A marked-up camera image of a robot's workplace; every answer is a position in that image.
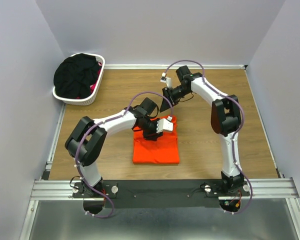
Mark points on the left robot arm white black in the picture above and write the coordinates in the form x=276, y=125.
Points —
x=86, y=141

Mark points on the aluminium rail frame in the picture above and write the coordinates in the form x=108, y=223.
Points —
x=274, y=214

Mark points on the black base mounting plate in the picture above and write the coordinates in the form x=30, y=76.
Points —
x=177, y=193

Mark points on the orange t-shirt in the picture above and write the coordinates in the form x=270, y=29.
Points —
x=163, y=151

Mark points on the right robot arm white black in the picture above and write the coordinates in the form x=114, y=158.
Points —
x=225, y=119

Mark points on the pink garment in basket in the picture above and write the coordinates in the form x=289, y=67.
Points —
x=95, y=85

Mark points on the white laundry basket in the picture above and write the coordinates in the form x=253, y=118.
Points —
x=89, y=100

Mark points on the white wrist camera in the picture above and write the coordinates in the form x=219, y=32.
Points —
x=165, y=125
x=166, y=80

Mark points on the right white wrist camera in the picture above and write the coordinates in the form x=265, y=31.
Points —
x=166, y=80

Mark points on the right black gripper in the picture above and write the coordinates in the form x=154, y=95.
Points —
x=167, y=93

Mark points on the black garment in basket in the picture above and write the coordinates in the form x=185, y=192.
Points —
x=76, y=75

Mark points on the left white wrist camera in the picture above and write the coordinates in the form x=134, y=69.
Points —
x=165, y=125

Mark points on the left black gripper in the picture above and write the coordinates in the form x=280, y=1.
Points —
x=153, y=136

